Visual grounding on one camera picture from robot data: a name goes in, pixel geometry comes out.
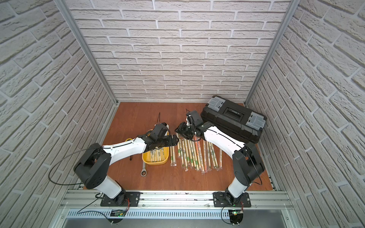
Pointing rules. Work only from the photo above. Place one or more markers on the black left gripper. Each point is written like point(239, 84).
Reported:
point(166, 141)

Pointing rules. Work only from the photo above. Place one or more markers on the aluminium mounting rail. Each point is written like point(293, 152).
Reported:
point(171, 205)

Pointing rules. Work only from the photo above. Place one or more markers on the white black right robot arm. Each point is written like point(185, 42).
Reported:
point(247, 162)

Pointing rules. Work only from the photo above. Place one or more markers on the red striped chopsticks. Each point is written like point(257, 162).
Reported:
point(205, 157)

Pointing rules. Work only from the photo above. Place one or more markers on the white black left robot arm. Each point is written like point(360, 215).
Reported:
point(92, 167)

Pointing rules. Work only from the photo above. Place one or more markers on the yellow plastic storage box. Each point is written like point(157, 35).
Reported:
point(156, 157)

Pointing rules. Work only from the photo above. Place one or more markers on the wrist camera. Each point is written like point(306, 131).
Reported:
point(194, 119)
point(160, 130)

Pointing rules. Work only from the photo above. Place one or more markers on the panda chopsticks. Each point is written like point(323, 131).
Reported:
point(181, 153)

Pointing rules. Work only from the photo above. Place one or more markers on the white sleeve chopsticks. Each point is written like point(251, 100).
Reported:
point(186, 159)

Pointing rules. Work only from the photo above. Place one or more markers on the black plastic toolbox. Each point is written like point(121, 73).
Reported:
point(237, 121)

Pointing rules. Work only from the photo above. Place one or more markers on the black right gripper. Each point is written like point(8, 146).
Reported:
point(181, 128)

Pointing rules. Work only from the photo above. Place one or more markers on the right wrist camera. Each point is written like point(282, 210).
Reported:
point(194, 119)

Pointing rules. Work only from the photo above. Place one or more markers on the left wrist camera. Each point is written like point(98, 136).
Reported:
point(160, 130)

